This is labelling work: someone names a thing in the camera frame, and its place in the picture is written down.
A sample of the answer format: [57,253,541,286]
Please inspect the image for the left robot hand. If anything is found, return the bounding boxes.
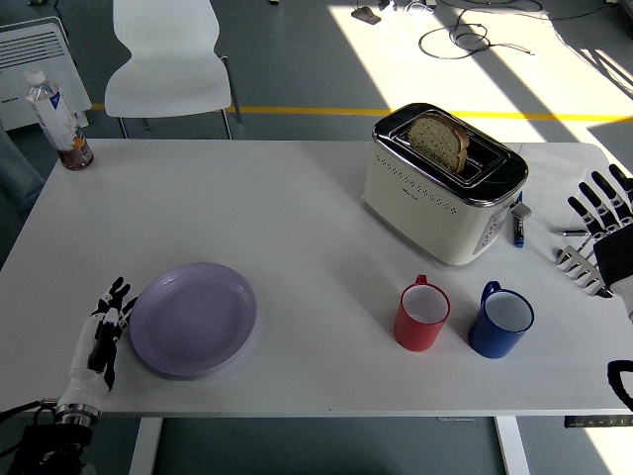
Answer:
[54,275,139,410]

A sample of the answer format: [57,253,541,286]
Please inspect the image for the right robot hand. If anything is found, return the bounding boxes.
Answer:
[567,162,633,323]

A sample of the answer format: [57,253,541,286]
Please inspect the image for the purple plastic plate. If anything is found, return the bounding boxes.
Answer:
[129,261,259,380]

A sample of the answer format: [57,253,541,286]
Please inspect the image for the bread slice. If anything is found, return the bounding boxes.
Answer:
[406,112,470,174]

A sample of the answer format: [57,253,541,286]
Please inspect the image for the metal toast rack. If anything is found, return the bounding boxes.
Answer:
[552,236,614,298]

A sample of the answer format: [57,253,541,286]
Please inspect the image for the white paper sheet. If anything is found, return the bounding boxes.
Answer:
[516,142,592,227]

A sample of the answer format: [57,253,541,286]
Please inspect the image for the white table leg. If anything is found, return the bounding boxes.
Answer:
[127,418,164,475]
[494,416,531,475]

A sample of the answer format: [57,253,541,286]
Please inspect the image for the blue marker pen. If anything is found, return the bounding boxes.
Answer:
[510,191,527,248]

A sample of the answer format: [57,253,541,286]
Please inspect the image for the blue enamel mug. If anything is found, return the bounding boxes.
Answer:
[467,280,535,359]

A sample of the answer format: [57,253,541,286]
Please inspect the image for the black table control panel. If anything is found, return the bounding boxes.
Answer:
[563,414,633,428]

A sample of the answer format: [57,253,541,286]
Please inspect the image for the cream and chrome toaster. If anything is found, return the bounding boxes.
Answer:
[361,102,533,267]

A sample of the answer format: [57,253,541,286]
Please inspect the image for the red enamel mug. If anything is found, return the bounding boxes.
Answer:
[393,273,452,353]

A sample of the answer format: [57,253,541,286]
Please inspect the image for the clear plastic drink bottle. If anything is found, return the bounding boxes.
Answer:
[23,67,95,172]

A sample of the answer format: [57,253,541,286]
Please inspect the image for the white plastic chair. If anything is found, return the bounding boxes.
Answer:
[103,0,243,141]

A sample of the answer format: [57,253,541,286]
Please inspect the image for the white panel heater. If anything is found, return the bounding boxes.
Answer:
[0,16,93,134]

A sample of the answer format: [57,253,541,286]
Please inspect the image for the yellow floor tape line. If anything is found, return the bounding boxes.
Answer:
[91,102,633,123]

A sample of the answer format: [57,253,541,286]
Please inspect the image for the dark floor pedal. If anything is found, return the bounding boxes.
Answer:
[350,5,382,25]

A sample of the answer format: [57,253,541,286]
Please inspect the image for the black floor cable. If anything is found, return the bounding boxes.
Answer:
[417,7,536,61]

